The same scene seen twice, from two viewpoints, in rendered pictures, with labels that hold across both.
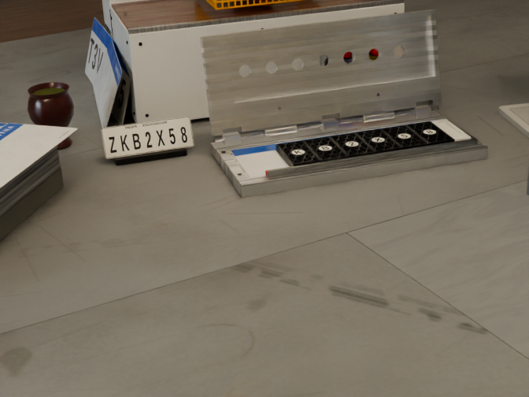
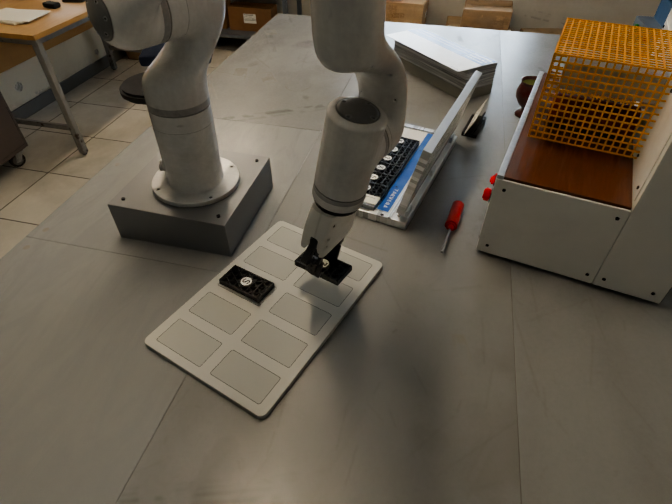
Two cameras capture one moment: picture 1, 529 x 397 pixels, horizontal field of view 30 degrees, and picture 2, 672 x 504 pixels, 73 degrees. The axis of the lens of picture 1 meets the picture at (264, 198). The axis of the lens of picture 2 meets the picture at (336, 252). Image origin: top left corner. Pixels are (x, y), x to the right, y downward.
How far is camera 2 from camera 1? 2.41 m
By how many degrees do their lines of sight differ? 99
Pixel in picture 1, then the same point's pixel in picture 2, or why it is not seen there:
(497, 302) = (229, 128)
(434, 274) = (264, 129)
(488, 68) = (491, 352)
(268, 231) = not seen: hidden behind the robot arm
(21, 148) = (449, 58)
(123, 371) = (308, 72)
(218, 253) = not seen: hidden behind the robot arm
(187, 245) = not seen: hidden behind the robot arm
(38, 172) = (450, 77)
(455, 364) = (223, 106)
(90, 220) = (417, 96)
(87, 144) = (514, 121)
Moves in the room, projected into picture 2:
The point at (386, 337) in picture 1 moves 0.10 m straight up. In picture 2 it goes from (252, 105) to (248, 74)
